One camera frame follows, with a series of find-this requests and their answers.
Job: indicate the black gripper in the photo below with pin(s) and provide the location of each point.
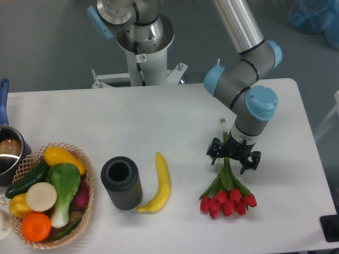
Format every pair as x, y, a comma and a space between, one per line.
235, 148

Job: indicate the red tulip bouquet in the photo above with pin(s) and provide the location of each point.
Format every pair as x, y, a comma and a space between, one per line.
226, 194

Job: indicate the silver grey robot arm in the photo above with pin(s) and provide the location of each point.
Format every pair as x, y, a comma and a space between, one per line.
145, 34

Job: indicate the yellow banana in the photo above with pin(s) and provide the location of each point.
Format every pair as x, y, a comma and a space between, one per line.
163, 190

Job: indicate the dark grey ribbed vase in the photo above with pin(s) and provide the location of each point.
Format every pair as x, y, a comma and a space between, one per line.
120, 177

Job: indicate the black device at edge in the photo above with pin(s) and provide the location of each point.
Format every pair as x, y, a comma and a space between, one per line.
329, 224

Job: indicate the blue plastic bag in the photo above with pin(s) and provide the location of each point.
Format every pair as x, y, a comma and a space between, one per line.
315, 17

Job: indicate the purple red onion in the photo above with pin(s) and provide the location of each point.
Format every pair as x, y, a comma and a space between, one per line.
81, 198

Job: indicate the green bok choy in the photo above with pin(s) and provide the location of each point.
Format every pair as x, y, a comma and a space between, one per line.
65, 178

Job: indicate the yellow squash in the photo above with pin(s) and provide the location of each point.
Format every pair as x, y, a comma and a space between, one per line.
58, 155

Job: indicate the green chili pepper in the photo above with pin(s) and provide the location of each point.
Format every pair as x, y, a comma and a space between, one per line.
68, 229

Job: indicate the dark green cucumber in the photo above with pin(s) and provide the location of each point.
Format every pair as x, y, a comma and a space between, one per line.
36, 175

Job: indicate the white round radish slice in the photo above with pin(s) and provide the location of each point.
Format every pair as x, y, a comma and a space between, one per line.
41, 197

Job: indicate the woven wicker basket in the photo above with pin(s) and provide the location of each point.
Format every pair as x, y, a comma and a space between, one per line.
82, 215

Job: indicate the orange fruit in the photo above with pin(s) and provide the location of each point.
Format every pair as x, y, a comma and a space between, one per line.
36, 227

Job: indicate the blue saucepan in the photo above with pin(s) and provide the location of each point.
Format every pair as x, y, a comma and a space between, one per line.
13, 145

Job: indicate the yellow bell pepper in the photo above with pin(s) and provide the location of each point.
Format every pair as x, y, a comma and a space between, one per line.
19, 206

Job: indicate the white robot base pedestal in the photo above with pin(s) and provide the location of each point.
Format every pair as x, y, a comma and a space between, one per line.
144, 69

